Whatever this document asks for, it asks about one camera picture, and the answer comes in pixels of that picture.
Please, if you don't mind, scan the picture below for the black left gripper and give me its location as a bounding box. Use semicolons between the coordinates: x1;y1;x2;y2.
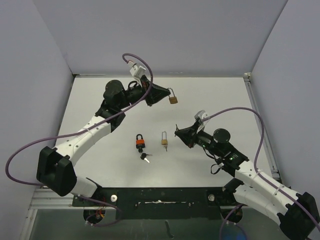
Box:
118;75;171;110

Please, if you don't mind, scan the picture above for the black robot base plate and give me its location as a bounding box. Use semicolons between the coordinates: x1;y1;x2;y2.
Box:
72;186;252;221

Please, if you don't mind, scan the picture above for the small brass padlock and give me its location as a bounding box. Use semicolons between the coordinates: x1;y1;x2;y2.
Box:
167;87;178;105

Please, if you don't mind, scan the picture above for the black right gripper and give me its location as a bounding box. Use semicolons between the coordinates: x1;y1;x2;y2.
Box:
175;121;223;157

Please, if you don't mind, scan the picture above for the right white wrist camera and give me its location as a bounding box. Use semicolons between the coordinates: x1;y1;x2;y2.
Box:
194;110;209;133

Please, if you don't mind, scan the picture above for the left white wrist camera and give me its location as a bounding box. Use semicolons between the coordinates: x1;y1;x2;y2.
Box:
127;60;147;85

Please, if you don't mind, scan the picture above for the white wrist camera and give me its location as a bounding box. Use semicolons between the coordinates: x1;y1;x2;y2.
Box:
127;60;147;85
194;110;209;133

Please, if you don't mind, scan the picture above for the long shackle brass padlock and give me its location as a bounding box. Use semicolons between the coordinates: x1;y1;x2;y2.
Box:
161;131;168;146

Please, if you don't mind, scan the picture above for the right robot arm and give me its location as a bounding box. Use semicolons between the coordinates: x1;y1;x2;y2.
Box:
174;123;320;240

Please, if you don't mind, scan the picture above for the orange black padlock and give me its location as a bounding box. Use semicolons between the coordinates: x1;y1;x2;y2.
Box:
135;134;146;150

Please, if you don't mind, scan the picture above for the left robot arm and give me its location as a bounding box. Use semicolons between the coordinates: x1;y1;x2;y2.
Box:
36;76;170;206

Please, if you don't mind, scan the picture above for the black headed key bunch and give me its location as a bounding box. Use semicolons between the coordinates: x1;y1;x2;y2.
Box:
138;148;152;164

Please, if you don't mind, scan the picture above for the aluminium table frame rail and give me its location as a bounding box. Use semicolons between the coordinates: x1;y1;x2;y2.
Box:
243;72;308;240

